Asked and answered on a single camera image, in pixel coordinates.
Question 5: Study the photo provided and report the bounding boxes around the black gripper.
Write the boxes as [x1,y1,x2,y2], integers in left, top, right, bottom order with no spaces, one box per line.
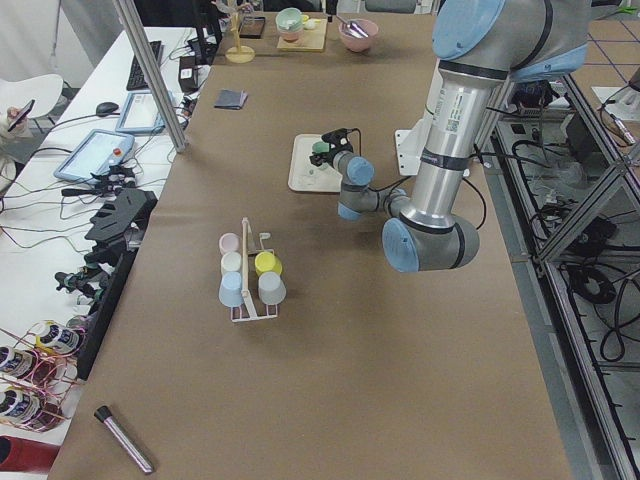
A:
[309,7,350,167]

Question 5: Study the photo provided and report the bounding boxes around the green plastic cup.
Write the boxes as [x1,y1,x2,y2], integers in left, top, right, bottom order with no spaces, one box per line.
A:
[312,141,330,155]

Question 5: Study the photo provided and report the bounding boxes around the cream rabbit tray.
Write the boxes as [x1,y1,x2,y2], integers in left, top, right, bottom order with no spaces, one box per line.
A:
[288,134,342,193]

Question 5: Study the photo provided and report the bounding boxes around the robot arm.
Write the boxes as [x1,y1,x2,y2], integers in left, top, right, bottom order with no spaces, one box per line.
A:
[310,1,593,272]

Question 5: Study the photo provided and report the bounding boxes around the yellow plastic cup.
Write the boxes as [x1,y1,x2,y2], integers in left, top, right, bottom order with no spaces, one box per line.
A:
[254,251,283,276]

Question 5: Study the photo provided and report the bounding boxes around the pink plastic cup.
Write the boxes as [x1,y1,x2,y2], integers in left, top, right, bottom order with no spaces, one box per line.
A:
[218,232,241,256]

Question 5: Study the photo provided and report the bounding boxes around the white plastic cup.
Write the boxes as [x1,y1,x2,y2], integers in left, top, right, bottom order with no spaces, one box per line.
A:
[220,251,243,275]

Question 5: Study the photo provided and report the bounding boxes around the grey plastic cup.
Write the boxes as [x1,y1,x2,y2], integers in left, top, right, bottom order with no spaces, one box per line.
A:
[258,271,287,306]

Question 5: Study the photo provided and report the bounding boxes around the blue plastic cup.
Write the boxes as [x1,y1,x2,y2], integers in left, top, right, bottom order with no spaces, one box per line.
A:
[218,271,244,308]

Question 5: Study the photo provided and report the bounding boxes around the pink bowl with ice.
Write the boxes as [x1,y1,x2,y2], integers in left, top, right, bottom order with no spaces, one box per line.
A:
[339,19,379,52]

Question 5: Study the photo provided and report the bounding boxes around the wooden cutting board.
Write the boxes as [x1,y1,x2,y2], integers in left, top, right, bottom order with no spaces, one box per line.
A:
[277,19,328,53]

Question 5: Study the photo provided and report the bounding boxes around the metal ice scoop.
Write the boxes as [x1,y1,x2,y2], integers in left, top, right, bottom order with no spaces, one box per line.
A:
[335,14,369,38]

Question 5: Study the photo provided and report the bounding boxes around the stacked green bowls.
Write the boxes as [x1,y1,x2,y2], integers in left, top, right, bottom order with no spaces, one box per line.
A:
[275,7,303,42]

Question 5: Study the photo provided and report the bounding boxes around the grey folded cloth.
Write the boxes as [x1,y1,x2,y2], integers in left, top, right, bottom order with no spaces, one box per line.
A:
[214,89,248,110]

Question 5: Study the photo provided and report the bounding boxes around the wooden mug tree stand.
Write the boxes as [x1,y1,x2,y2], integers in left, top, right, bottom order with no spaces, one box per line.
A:
[212,0,255,64]

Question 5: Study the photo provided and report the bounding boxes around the blue teach pendant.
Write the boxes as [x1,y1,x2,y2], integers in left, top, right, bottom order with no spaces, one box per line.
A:
[53,129,135,183]
[115,90,164,135]

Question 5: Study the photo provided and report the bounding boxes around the black keyboard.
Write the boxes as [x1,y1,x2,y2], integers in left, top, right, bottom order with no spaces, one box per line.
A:
[125,40,165,92]

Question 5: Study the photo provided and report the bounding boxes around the black computer mouse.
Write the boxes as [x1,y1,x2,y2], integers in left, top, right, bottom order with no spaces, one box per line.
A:
[95,101,119,118]

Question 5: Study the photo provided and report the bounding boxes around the seated person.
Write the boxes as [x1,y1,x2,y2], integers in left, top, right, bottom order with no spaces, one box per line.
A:
[0,73,64,196]

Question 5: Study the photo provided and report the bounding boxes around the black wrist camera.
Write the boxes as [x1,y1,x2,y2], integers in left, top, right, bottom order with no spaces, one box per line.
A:
[321,128,351,145]

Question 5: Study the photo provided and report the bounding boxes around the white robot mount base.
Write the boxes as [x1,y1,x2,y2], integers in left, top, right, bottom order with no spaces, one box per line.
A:
[393,104,471,177]

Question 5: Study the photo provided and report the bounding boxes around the white wire cup rack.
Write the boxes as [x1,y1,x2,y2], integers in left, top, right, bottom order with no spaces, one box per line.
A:
[230,217,279,323]

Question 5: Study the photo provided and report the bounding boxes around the aluminium frame post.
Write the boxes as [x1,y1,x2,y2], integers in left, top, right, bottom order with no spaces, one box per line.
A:
[113,0,186,153]

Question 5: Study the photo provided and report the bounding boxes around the copper wire bottle basket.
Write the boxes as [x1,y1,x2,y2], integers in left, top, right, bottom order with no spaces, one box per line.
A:
[1,320,87,433]

